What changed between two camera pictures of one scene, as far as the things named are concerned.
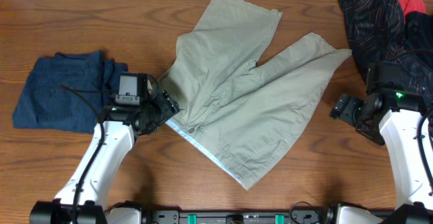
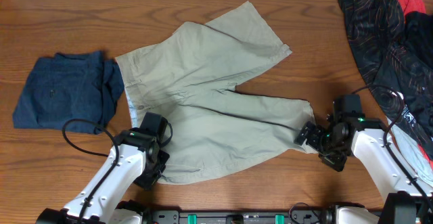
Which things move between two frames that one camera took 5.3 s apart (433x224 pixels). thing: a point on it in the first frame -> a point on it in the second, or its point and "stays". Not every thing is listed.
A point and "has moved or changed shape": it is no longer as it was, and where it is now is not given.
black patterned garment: x=379 y=31 stays
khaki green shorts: x=239 y=114 has moved or changed shape
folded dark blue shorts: x=67 y=91 stays
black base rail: x=220 y=216 stays
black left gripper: x=168 y=103 -> x=149 y=178
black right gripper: x=340 y=107 -> x=311 y=137
